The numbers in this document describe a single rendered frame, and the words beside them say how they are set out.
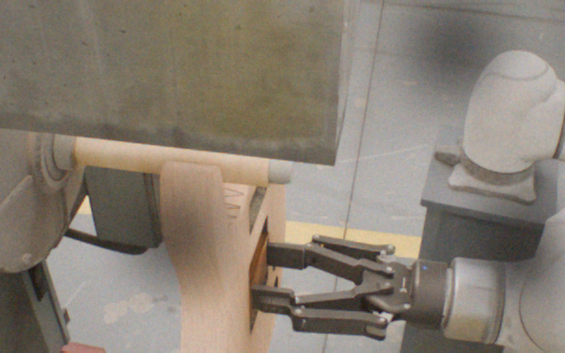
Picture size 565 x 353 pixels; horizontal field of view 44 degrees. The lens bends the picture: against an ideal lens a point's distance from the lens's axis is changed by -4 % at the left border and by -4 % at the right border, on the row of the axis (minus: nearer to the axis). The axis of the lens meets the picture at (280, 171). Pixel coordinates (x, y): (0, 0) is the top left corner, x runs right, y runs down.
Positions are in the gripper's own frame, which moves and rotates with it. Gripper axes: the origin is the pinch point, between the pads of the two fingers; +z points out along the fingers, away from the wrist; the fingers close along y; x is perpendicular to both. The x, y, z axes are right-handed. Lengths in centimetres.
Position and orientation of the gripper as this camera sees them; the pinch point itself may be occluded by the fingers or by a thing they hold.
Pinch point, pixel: (261, 274)
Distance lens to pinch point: 81.3
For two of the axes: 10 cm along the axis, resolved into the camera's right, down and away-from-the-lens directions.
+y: 1.9, -5.3, 8.3
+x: 0.1, -8.4, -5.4
